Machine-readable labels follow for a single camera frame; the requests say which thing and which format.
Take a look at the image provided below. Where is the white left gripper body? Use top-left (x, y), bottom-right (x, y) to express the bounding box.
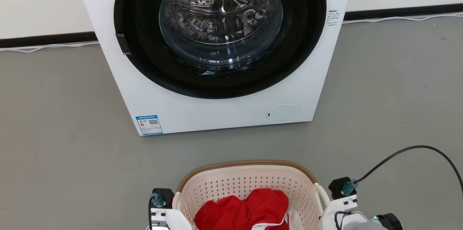
top-left (146, 206), bottom-right (193, 230)

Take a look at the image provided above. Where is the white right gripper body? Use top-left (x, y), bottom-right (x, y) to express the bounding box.
top-left (319, 195), bottom-right (366, 230)

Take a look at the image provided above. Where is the beige perforated laundry basket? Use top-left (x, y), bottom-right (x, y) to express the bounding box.
top-left (173, 160), bottom-right (331, 230)

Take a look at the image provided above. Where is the white garment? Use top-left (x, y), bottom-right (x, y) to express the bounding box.
top-left (252, 210), bottom-right (306, 230)

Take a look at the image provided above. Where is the red garment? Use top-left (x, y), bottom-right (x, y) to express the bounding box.
top-left (194, 188), bottom-right (290, 230)

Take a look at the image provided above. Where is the blue energy label sticker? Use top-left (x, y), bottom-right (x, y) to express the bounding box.
top-left (135, 115), bottom-right (163, 136)

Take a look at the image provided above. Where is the white front-load washing machine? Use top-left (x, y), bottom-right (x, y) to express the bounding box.
top-left (71, 0), bottom-right (357, 136)

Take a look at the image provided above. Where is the round white filter cover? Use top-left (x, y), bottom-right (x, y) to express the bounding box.
top-left (267, 104), bottom-right (301, 124)

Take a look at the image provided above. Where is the round black washer door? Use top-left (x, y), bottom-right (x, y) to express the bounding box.
top-left (114, 0), bottom-right (327, 99)

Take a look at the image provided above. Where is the small printed text label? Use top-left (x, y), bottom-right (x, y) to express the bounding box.
top-left (325, 10), bottom-right (341, 27)

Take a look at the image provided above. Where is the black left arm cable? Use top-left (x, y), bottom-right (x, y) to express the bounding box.
top-left (148, 196), bottom-right (157, 230)

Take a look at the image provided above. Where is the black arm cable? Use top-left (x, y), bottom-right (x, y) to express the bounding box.
top-left (148, 196), bottom-right (157, 230)
top-left (353, 145), bottom-right (463, 195)

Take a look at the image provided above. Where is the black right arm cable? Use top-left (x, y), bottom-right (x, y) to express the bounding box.
top-left (353, 145), bottom-right (463, 195)

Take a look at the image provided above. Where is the black door latch handle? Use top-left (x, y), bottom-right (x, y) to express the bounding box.
top-left (115, 33), bottom-right (132, 55)

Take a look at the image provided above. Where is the white floor cable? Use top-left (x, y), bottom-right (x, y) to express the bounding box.
top-left (342, 13), bottom-right (463, 24)
top-left (0, 41), bottom-right (99, 54)

